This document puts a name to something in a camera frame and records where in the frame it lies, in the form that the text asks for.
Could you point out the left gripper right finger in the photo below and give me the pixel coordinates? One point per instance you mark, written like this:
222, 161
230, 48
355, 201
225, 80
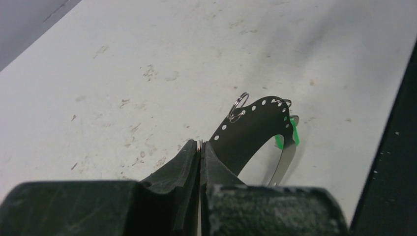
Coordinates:
231, 208

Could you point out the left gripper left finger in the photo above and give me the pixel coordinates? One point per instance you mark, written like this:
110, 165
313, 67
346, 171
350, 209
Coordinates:
163, 204

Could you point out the large metal key ring plate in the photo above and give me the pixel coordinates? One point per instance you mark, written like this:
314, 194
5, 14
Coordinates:
246, 128

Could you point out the green tagged key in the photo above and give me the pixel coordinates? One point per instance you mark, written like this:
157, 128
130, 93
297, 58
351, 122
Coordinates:
279, 140

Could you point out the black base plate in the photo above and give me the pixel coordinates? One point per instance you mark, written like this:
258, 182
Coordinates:
388, 203

